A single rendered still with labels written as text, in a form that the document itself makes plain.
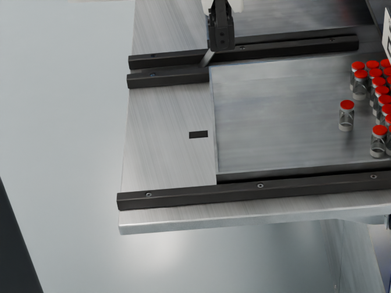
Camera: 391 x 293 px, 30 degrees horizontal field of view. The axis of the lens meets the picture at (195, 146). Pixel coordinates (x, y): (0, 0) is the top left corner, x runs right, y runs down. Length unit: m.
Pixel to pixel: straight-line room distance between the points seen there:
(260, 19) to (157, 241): 0.97
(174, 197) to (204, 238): 1.15
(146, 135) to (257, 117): 0.18
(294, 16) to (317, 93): 0.24
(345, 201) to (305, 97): 0.23
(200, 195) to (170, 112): 0.22
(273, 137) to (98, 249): 1.16
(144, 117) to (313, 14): 0.40
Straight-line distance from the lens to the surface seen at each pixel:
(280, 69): 1.20
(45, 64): 2.97
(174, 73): 1.21
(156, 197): 0.99
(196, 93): 1.19
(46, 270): 2.15
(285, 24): 1.35
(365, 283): 1.44
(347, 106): 1.08
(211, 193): 0.99
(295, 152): 1.07
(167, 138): 1.11
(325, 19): 1.36
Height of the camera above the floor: 1.60
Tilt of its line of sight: 41 degrees down
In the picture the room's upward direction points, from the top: 7 degrees counter-clockwise
